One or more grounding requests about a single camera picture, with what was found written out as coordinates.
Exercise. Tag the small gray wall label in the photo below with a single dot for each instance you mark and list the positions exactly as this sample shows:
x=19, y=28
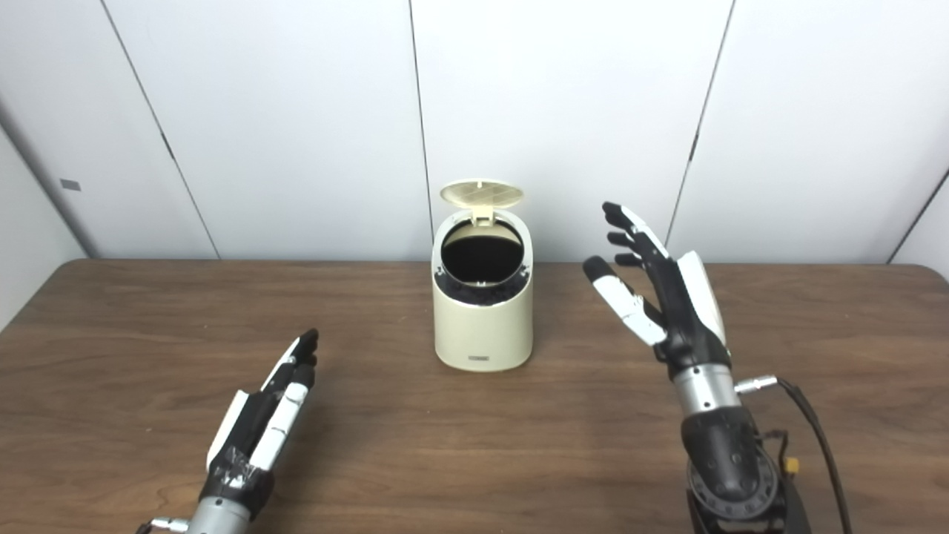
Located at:
x=70, y=185

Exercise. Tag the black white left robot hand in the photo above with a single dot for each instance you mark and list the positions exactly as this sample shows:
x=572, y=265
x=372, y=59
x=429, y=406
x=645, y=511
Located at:
x=248, y=430

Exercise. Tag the small yellow connector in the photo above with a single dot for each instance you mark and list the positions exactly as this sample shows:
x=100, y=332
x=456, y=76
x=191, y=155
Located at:
x=792, y=466

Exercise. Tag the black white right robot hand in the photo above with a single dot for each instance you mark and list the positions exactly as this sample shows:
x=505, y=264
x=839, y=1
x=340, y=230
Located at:
x=682, y=319

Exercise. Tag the round cream bin lid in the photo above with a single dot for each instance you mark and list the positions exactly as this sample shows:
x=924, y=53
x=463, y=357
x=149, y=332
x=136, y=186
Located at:
x=482, y=194

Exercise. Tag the cream-colored bin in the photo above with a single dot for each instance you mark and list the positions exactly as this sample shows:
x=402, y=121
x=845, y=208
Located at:
x=482, y=334

